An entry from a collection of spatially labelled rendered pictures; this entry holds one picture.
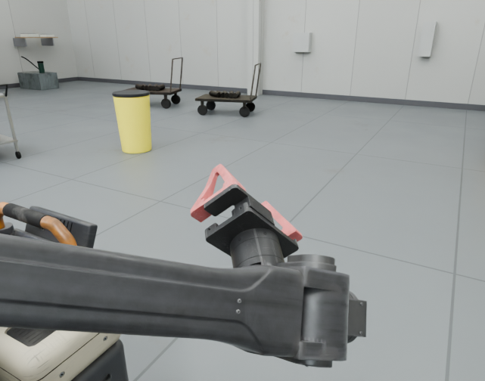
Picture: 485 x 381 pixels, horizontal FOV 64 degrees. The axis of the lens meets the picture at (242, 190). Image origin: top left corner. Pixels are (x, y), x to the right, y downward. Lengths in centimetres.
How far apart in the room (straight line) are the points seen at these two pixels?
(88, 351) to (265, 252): 68
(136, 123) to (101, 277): 484
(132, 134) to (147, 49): 745
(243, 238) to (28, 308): 25
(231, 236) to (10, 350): 65
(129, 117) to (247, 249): 467
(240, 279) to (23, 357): 73
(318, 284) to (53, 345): 73
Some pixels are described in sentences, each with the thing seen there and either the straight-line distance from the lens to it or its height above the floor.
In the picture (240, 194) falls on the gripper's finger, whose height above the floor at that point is 125.
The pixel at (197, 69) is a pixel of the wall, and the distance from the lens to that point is 1130.
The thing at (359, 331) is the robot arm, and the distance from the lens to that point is 42.
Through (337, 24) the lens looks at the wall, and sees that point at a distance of 957.
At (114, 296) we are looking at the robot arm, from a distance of 24.
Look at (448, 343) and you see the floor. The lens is 228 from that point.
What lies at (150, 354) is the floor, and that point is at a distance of 204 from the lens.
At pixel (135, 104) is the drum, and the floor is 63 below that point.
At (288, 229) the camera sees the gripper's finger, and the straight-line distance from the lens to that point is 50.
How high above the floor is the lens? 141
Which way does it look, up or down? 22 degrees down
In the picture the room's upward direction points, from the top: straight up
